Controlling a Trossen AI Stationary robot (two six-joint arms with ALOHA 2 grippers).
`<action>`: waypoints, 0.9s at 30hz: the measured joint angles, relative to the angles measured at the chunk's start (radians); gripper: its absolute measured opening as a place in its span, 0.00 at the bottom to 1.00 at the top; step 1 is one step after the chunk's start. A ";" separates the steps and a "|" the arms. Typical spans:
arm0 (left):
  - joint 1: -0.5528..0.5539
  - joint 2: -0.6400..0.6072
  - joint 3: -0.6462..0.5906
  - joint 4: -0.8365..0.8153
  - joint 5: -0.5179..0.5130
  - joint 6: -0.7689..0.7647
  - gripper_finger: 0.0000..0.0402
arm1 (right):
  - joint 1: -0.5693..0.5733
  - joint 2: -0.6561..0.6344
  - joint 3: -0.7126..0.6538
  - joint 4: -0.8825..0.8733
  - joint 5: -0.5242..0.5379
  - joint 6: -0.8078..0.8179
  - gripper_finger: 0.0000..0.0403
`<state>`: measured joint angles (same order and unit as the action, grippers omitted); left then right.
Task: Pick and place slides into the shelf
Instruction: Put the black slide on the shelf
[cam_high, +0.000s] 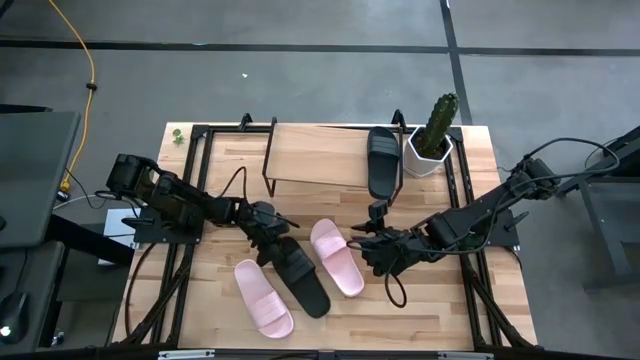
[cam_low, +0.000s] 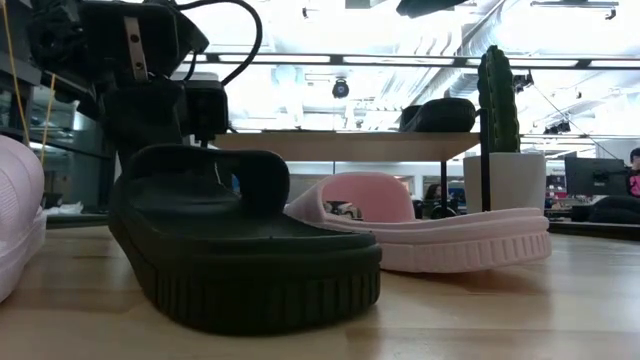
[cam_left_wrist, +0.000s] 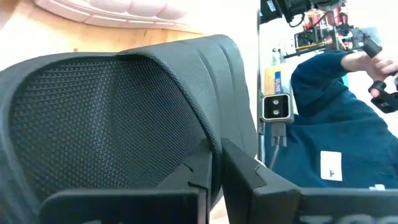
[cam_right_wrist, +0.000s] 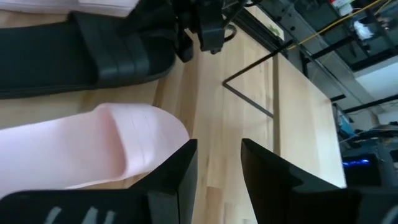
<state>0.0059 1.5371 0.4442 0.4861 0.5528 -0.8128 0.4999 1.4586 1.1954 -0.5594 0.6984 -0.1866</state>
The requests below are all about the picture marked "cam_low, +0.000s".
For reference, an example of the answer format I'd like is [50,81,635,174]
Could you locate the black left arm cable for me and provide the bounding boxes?
[174,0,265,86]

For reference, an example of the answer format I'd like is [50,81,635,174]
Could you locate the yellow cable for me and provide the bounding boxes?
[0,0,57,169]

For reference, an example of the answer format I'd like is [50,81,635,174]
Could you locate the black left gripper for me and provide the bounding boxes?
[79,0,210,161]

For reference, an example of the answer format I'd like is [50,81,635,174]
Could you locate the black rubber slide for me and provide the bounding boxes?
[107,143,384,335]
[398,97,477,134]

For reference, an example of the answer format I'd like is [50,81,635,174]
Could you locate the green cactus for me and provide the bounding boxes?
[476,44,521,154]

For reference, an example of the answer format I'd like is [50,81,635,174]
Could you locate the white cloth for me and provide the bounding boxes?
[43,200,85,217]

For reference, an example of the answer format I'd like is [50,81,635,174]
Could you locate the wooden shelf black frame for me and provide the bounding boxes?
[212,107,494,214]

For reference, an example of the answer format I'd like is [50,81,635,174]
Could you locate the pink rubber slide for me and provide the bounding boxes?
[0,133,47,304]
[283,171,553,275]

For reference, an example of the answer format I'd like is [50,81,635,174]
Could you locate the ceiling light bar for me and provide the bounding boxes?
[184,51,640,71]

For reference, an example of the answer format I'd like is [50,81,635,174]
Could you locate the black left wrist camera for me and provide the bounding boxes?
[183,78,230,142]

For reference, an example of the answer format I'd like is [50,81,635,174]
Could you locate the white plant pot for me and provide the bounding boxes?
[462,151,548,216]

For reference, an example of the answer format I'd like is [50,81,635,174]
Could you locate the black computer monitor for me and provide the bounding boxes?
[564,156,627,197]

